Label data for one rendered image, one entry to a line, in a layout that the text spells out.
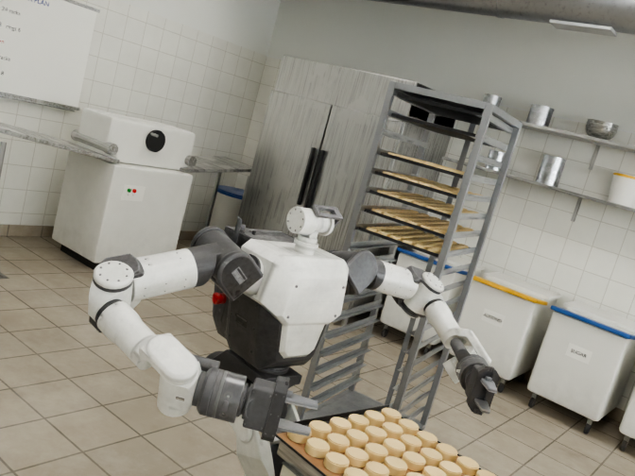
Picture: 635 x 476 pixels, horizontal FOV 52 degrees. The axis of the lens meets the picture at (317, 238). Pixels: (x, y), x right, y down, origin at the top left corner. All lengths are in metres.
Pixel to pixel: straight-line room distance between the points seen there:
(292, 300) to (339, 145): 3.92
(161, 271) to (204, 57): 5.39
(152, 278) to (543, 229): 4.47
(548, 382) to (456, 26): 3.13
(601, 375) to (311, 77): 3.25
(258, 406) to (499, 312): 3.90
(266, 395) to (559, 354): 3.84
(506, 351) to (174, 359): 3.99
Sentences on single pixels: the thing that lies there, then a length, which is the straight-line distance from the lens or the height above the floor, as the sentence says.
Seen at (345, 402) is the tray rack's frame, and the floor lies 0.15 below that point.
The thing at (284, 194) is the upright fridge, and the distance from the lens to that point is 5.69.
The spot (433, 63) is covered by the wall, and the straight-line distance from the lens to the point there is 6.16.
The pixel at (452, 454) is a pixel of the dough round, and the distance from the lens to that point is 1.58.
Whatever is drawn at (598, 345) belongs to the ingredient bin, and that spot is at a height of 0.62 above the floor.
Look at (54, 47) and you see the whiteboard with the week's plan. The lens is 5.77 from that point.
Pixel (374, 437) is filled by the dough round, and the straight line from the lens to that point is 1.53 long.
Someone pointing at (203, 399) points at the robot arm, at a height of 1.03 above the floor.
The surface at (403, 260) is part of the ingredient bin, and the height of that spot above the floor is 0.68.
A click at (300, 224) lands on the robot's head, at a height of 1.31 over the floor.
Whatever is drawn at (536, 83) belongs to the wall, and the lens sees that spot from 5.75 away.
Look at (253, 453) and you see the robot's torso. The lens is 1.70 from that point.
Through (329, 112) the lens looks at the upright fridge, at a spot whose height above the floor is 1.66.
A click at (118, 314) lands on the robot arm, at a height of 1.10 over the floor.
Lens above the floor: 1.55
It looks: 10 degrees down
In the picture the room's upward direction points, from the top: 15 degrees clockwise
